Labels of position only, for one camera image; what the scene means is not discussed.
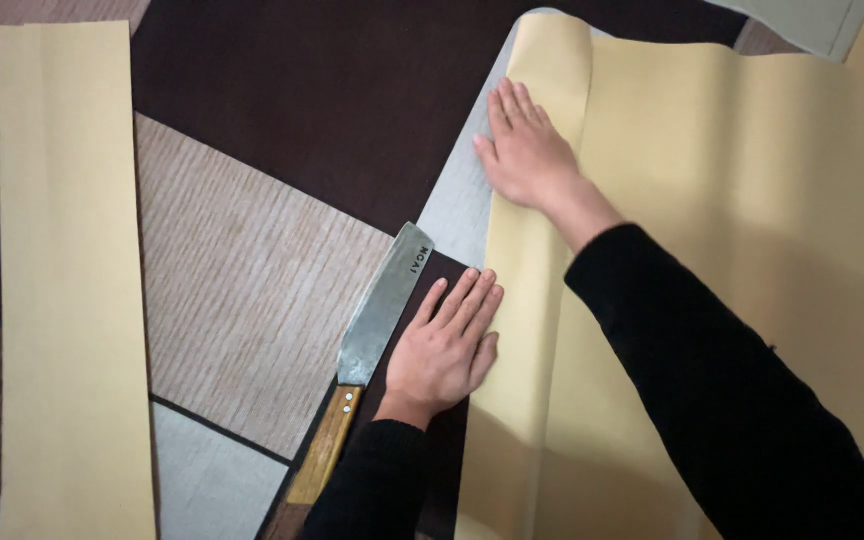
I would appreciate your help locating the person's left hand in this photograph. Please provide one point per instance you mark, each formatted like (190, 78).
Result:
(436, 360)

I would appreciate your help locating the person's right hand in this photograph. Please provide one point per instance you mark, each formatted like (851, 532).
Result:
(529, 161)

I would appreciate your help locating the large yellow paper sheet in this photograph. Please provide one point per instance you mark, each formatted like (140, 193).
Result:
(717, 150)

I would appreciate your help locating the brown and beige patterned rug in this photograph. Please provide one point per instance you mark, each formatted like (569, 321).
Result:
(267, 300)

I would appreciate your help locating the long yellow paper strip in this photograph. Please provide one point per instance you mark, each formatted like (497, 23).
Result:
(72, 300)

